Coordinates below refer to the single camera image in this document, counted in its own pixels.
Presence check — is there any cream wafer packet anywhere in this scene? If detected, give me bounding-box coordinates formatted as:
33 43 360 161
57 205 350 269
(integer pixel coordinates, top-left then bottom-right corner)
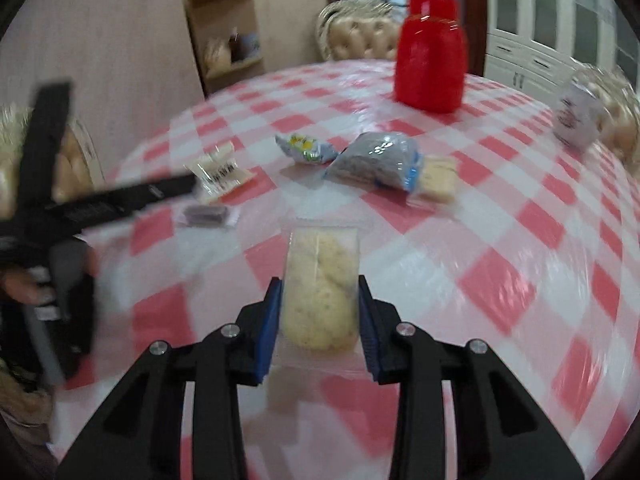
410 155 458 204

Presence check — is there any clear food bag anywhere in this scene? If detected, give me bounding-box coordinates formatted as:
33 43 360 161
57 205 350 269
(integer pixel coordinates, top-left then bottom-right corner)
205 40 231 68

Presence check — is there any red white checked tablecloth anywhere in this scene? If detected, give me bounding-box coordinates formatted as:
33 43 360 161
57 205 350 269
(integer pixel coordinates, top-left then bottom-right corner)
50 57 640 480

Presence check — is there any cream carved tufted chair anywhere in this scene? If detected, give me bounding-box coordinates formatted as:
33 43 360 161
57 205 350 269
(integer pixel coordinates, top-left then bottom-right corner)
0 102 106 211
575 62 640 176
317 0 401 61

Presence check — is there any wall niche shelf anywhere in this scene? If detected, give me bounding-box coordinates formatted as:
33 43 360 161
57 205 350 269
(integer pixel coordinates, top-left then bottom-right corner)
185 0 266 96

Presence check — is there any white glass door cabinet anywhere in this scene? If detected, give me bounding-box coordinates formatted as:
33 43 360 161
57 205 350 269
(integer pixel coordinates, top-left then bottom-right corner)
482 0 640 106

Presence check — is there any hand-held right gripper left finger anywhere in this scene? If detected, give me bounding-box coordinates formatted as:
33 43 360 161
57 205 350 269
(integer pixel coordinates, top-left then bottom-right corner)
55 276 284 480

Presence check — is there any white barcode snack packet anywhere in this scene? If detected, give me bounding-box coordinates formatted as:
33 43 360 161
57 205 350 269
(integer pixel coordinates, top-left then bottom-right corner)
185 142 256 196

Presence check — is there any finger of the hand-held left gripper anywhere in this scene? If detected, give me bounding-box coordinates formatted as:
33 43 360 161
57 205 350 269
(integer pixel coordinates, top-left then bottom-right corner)
10 80 73 241
0 174 197 251

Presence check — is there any person's left hand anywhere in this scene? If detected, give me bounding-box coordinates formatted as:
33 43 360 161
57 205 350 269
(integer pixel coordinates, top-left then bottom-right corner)
0 265 52 307

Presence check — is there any small purple snack packet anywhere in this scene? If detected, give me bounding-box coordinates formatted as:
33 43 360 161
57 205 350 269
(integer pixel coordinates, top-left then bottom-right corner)
180 203 238 228

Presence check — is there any red thermos jug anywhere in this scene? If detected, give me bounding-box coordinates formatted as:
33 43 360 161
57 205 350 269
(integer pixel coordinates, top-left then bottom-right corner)
392 0 468 113

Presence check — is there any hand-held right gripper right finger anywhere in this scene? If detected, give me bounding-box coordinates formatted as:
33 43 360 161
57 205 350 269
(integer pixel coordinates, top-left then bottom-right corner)
357 275 583 480

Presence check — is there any dark glass jar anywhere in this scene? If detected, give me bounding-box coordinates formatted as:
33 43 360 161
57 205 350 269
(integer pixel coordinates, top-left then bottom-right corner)
227 30 261 59

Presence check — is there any white floral ceramic jar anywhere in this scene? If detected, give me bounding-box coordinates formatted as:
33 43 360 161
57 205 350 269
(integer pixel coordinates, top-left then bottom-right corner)
552 77 603 151

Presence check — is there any blue yellow snack packet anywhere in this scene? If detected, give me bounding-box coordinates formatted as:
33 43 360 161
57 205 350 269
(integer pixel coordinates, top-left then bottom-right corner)
275 132 336 166

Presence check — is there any grey blue-edged snack packet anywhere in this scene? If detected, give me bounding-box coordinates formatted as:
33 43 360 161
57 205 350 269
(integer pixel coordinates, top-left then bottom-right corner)
322 131 426 193

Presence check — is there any clear cookie packet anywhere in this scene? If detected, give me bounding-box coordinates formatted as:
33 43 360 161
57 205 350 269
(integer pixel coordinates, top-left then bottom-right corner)
272 217 373 373

